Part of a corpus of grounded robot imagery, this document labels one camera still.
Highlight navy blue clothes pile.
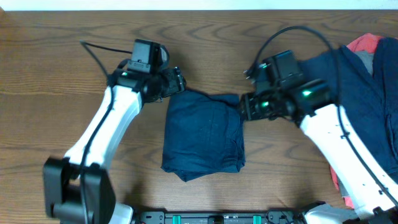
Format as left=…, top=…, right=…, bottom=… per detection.
left=298, top=36, right=398, bottom=184

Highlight red garment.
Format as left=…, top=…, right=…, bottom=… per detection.
left=330, top=33, right=382, bottom=208

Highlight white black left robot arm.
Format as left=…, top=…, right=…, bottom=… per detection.
left=43, top=67, right=186, bottom=223

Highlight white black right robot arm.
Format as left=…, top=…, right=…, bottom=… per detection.
left=239, top=79, right=397, bottom=223

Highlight grey garment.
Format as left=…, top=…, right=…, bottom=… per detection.
left=337, top=50, right=374, bottom=202

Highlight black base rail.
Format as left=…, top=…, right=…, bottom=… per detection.
left=133, top=202, right=358, bottom=224

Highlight navy blue shorts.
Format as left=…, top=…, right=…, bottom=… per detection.
left=161, top=90, right=245, bottom=182

